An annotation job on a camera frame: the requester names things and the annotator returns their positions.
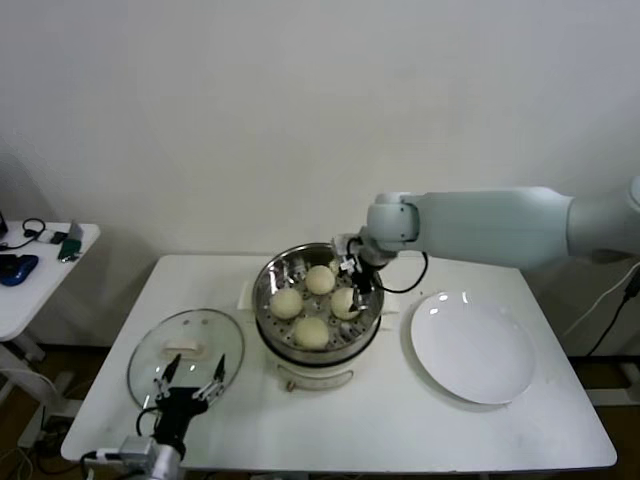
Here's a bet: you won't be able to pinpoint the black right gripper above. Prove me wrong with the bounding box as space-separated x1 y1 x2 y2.
348 257 380 314

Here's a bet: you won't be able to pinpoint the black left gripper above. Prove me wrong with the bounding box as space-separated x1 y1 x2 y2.
152 353 227 446

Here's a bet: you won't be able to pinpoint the white steamed baozi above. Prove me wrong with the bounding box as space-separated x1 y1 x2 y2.
269 288 305 321
304 264 336 296
293 316 330 350
329 288 362 321

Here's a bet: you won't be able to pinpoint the glass lid with white handle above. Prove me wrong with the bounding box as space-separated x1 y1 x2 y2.
126 308 246 411

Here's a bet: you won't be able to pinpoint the steel steamer basket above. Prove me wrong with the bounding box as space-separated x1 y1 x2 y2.
234 243 401 364

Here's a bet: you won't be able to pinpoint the white round plate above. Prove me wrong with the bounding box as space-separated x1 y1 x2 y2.
409 290 537 405

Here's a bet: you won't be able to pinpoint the white side table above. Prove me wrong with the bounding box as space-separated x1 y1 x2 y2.
0 222 101 446

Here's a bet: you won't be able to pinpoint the green tool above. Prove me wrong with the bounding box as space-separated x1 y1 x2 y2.
55 238 82 264

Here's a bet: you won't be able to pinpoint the blue device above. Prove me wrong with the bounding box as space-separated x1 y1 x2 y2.
0 253 39 287

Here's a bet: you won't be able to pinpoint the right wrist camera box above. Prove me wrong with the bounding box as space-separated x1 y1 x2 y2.
331 233 359 275

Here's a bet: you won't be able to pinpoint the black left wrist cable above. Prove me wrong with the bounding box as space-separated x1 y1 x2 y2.
135 407 162 440

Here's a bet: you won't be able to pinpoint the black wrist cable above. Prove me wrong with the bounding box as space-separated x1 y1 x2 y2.
378 248 430 295
135 407 162 440

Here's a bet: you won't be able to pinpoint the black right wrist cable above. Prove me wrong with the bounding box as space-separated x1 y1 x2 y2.
378 248 430 295

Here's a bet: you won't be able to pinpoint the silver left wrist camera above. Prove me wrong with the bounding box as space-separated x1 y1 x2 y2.
82 435 157 471

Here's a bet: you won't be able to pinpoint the black headphones with cable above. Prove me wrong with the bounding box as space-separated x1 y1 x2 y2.
0 218 47 250

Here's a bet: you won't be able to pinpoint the white power cable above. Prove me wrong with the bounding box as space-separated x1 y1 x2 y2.
559 262 640 341

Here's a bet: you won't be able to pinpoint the black power cable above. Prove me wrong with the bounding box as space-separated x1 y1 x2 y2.
584 282 640 357

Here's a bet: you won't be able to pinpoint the white metal floor frame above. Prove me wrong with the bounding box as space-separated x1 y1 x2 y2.
584 360 640 406

